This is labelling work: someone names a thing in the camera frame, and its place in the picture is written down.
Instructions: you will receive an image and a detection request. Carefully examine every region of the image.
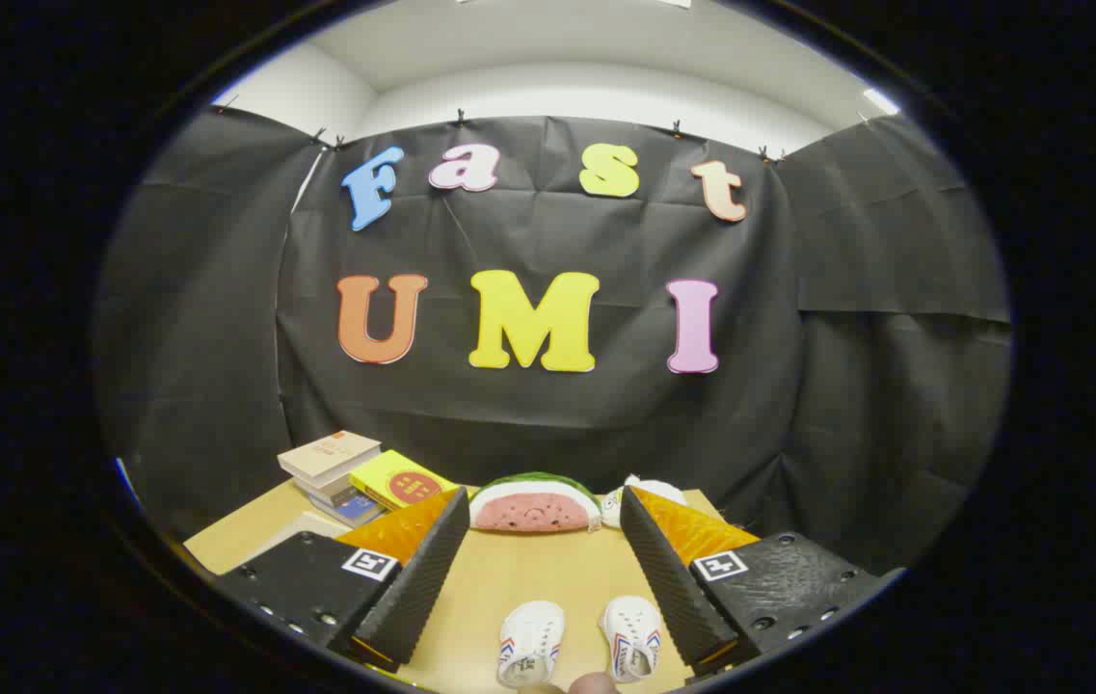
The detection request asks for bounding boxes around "watermelon slice plush toy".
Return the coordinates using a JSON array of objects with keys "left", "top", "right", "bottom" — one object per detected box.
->
[{"left": 468, "top": 471, "right": 603, "bottom": 534}]

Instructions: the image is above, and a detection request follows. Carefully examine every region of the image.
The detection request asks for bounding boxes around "grey book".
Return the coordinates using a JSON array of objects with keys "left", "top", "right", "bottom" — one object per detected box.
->
[{"left": 295, "top": 476, "right": 358, "bottom": 508}]

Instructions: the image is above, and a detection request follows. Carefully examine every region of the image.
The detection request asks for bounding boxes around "yellow book with red circle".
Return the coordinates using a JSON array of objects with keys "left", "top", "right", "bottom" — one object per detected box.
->
[{"left": 348, "top": 450, "right": 460, "bottom": 512}]

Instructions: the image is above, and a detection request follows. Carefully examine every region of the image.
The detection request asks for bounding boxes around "white plush toy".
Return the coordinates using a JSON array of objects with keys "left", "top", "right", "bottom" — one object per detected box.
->
[{"left": 601, "top": 474, "right": 688, "bottom": 529}]

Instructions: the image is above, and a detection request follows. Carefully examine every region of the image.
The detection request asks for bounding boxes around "white canvas shoe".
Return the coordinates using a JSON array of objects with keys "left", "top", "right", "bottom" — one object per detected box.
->
[
  {"left": 601, "top": 596, "right": 662, "bottom": 683},
  {"left": 496, "top": 601, "right": 566, "bottom": 688}
]

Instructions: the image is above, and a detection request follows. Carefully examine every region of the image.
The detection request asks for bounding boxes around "black backdrop cloth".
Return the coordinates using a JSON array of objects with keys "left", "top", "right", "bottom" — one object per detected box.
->
[{"left": 93, "top": 104, "right": 1013, "bottom": 579}]

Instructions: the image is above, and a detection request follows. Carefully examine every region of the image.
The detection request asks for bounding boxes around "beige book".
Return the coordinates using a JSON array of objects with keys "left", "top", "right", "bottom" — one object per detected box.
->
[{"left": 278, "top": 431, "right": 383, "bottom": 486}]

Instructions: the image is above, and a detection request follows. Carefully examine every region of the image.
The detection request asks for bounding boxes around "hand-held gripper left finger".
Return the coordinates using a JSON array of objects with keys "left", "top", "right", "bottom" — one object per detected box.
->
[{"left": 213, "top": 487, "right": 471, "bottom": 674}]

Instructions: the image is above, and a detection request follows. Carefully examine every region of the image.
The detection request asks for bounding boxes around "blue book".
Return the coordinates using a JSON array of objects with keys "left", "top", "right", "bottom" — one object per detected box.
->
[{"left": 311, "top": 492, "right": 387, "bottom": 528}]

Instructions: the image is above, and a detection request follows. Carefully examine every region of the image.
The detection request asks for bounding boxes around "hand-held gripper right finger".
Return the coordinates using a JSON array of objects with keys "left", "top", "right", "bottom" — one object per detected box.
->
[{"left": 619, "top": 485, "right": 886, "bottom": 676}]

